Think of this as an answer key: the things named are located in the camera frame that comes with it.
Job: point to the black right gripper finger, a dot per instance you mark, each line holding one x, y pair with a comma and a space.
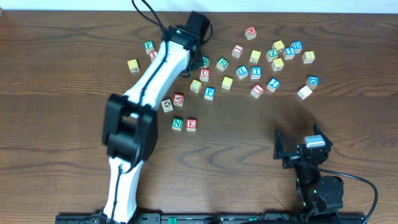
317, 131
278, 147

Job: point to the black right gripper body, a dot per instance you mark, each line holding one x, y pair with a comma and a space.
298, 154

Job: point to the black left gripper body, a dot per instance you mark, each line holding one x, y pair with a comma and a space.
197, 58

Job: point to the red U block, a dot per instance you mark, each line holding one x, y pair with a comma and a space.
204, 75

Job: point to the green R block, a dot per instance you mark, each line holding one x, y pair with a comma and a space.
222, 64

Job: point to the red E block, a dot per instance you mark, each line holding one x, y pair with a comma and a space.
191, 125

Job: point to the red i block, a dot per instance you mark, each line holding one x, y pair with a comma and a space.
237, 51
257, 90

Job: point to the green N block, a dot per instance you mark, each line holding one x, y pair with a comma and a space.
177, 124

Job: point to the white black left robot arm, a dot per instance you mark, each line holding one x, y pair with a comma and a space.
130, 130

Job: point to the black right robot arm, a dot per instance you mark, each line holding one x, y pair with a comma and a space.
319, 193

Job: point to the green B block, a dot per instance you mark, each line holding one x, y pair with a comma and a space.
206, 61

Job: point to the yellow block near P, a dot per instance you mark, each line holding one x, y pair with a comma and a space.
195, 86

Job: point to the blue P block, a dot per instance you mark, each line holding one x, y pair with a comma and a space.
209, 93

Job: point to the yellow block centre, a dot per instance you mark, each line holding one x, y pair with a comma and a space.
226, 83

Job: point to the plain white block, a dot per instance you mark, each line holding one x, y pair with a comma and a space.
304, 92

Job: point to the red V block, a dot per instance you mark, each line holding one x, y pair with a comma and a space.
178, 99

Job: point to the red Y block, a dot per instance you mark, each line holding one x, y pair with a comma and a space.
153, 55

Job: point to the blue L block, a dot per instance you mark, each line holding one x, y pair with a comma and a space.
242, 72

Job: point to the blue D block right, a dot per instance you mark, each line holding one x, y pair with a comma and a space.
312, 82

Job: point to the blue d block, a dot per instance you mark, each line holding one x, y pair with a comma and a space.
297, 46
312, 82

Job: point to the green F block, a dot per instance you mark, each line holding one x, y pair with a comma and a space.
149, 46

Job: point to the white picture block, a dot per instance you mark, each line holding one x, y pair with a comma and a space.
167, 106

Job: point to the yellow block upper right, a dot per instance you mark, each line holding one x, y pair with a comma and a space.
255, 56

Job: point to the red block top right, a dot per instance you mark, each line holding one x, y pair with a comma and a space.
250, 33

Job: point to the blue T block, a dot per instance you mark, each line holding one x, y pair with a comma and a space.
256, 73

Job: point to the blue 2 block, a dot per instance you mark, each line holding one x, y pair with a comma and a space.
273, 84

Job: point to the yellow block far left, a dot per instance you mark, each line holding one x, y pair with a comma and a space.
133, 65

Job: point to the yellow 8 block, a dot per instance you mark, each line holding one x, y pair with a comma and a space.
308, 57

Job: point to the green Z block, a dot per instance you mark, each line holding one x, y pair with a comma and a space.
271, 55

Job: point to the yellow block below Z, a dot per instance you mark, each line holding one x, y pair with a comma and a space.
277, 64

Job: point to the blue 5 block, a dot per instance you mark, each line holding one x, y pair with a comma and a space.
288, 53

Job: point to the yellow block near Z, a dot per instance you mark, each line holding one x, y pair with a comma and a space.
278, 46

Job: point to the blue D block upper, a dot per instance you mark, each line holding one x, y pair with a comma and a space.
297, 46

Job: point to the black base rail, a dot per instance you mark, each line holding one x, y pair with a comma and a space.
269, 217

